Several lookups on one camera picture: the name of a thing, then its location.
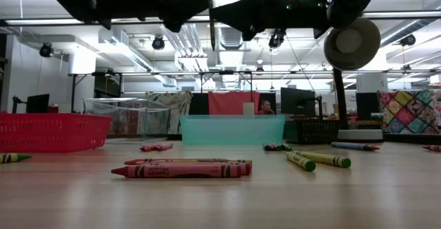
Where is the black plastic basket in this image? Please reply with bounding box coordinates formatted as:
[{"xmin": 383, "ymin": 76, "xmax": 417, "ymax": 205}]
[{"xmin": 284, "ymin": 118, "xmax": 340, "ymax": 145}]

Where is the black fabric panel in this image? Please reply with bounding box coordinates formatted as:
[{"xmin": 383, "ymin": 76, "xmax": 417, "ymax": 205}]
[{"xmin": 188, "ymin": 92, "xmax": 209, "ymax": 116}]

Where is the red fabric panel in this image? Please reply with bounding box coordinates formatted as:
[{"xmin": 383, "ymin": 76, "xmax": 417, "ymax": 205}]
[{"xmin": 208, "ymin": 90, "xmax": 260, "ymax": 116}]

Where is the teal plastic bin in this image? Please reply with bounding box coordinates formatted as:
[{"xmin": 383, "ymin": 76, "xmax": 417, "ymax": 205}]
[{"xmin": 179, "ymin": 114, "xmax": 286, "ymax": 146}]

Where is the pale floral cloth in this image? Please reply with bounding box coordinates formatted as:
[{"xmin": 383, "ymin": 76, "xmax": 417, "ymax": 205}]
[{"xmin": 146, "ymin": 91, "xmax": 193, "ymax": 135}]

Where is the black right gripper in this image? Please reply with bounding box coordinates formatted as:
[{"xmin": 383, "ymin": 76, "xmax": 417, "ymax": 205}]
[{"xmin": 209, "ymin": 0, "xmax": 331, "ymax": 42}]

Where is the colourful patchwork quilt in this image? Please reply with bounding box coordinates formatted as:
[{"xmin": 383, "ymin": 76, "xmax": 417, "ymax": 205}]
[{"xmin": 378, "ymin": 90, "xmax": 441, "ymax": 135}]

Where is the red plastic basket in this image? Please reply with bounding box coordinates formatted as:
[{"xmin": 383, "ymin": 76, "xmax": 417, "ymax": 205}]
[{"xmin": 0, "ymin": 111, "xmax": 114, "ymax": 153}]

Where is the black background rig frame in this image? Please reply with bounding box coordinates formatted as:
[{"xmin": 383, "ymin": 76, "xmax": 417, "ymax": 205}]
[{"xmin": 68, "ymin": 69, "xmax": 441, "ymax": 112}]

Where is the black beam with light strips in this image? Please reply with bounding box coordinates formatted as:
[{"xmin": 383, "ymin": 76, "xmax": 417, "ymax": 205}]
[{"xmin": 0, "ymin": 10, "xmax": 441, "ymax": 27}]

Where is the white desk lamp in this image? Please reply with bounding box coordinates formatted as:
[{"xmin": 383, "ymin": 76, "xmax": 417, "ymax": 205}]
[{"xmin": 323, "ymin": 17, "xmax": 384, "ymax": 143}]

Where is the clear plastic bin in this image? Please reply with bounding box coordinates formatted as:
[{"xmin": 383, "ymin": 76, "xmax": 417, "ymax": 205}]
[{"xmin": 83, "ymin": 97, "xmax": 172, "ymax": 141}]

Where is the person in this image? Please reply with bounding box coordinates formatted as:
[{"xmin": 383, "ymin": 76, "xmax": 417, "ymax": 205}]
[{"xmin": 256, "ymin": 99, "xmax": 276, "ymax": 116}]

